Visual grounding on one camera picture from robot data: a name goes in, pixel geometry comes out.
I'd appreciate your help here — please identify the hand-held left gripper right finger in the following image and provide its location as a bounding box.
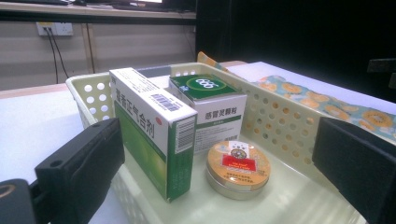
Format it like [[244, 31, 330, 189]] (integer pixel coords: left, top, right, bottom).
[[312, 116, 396, 224]]

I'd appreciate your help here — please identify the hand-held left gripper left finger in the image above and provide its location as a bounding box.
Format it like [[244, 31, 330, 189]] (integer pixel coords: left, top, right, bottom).
[[29, 117, 126, 224]]

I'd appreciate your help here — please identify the orange-print fabric bag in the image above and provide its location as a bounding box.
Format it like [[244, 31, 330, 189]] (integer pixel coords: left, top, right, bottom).
[[196, 50, 396, 141]]

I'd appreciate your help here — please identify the tall green white medicine box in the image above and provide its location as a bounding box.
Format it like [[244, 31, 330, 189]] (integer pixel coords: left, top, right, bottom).
[[108, 67, 199, 203]]

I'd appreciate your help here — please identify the pale yellow perforated plastic basket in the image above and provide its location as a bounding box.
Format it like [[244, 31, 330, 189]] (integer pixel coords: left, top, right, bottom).
[[64, 62, 368, 224]]

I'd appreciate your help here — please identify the round orange-lidded metal tin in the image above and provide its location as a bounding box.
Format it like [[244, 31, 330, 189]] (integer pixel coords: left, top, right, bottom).
[[205, 140, 272, 201]]

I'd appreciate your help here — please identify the short green white medicine box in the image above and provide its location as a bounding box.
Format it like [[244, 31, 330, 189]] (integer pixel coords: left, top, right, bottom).
[[168, 73, 248, 155]]

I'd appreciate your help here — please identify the black curtain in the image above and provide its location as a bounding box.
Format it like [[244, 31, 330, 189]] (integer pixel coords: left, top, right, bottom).
[[195, 0, 396, 104]]

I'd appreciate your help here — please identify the black wall cable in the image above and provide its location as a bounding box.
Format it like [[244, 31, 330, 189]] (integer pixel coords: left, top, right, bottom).
[[46, 28, 60, 84], [49, 28, 70, 79]]

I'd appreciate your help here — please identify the white wall socket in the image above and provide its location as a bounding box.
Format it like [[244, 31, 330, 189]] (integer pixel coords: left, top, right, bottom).
[[35, 21, 75, 37]]

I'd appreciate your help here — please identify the long wall shelf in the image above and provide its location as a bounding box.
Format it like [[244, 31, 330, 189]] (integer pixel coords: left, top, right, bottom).
[[0, 2, 198, 21]]

